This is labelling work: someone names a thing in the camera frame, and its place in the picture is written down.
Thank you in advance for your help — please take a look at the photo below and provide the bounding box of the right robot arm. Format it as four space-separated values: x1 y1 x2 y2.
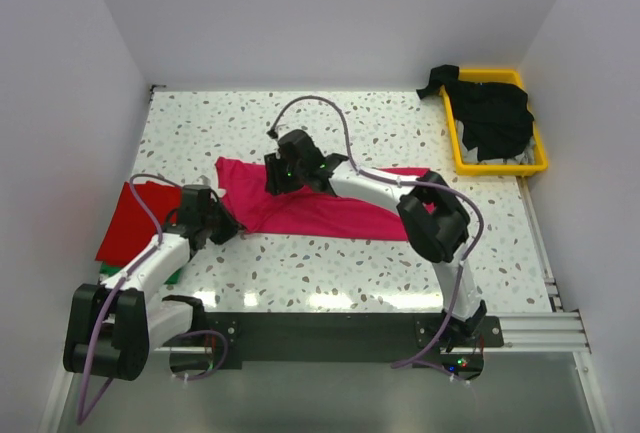
265 129 487 346

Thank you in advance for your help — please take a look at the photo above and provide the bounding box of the aluminium frame rail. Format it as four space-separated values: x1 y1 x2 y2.
64 272 594 354

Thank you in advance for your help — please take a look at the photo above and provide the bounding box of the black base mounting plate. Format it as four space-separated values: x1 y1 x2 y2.
164 310 501 379

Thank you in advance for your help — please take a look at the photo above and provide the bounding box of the green folded t shirt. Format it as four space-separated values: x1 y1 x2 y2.
99 262 182 285

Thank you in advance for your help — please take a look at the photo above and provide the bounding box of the red folded t shirt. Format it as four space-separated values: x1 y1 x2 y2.
95 181 181 267

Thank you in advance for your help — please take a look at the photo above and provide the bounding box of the black t shirt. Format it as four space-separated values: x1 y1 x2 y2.
416 65 534 142

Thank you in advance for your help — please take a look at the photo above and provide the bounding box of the pink t shirt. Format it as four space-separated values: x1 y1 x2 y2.
215 157 407 242

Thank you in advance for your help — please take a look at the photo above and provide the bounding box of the grey t shirt in bin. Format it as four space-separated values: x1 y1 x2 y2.
456 122 536 166

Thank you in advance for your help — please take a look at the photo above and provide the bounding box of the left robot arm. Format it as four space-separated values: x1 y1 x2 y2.
63 185 240 381

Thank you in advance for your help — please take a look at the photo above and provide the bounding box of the yellow plastic bin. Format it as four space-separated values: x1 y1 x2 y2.
439 67 549 177

